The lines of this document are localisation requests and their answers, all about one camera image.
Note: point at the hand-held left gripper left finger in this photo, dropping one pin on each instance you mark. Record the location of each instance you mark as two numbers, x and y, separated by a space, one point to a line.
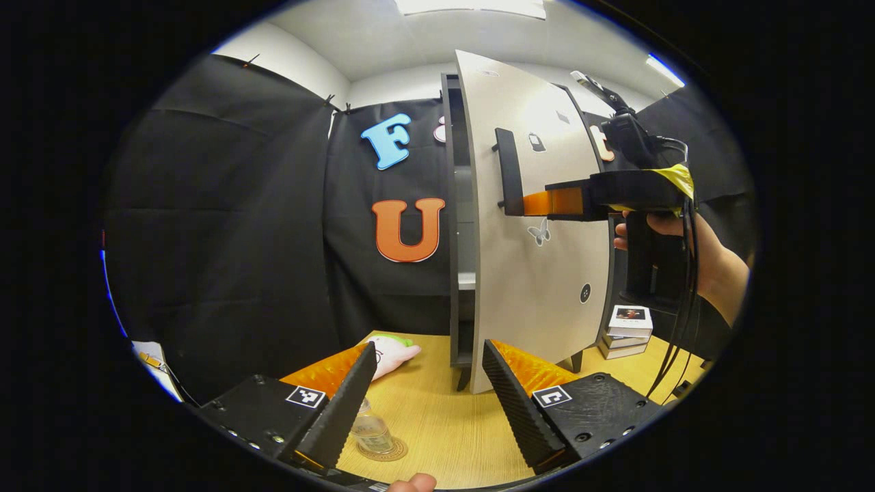
342 410

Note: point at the thin grey book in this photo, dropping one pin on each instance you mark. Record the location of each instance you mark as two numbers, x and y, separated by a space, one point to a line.
622 351
625 340

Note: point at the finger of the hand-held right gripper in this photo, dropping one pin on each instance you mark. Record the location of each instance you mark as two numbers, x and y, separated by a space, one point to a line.
574 201

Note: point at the white desk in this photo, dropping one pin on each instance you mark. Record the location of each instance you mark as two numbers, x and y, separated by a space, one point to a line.
154 362

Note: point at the long ceiling light panel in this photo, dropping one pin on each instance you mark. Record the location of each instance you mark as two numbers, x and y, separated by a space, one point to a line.
472 7

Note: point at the pink plush toy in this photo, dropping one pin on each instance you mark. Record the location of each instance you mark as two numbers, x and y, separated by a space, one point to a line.
396 352

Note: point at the small ceiling light panel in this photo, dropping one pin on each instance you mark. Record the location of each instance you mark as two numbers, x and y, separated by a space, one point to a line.
664 70

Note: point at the clear bottle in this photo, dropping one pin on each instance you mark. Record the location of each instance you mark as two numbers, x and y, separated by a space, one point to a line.
372 430

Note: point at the dark grey cabinet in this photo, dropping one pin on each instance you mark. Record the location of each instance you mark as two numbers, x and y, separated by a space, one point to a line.
448 205

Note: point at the white picture cover book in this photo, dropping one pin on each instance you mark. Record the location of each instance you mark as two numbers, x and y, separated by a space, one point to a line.
630 320

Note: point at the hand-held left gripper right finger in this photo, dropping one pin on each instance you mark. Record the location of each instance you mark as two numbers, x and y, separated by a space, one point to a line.
519 410

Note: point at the light grey cabinet door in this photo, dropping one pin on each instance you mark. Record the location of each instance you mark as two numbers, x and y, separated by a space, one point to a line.
540 287

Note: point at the black backdrop cloth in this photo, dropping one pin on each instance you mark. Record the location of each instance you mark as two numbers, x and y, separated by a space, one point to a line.
239 239

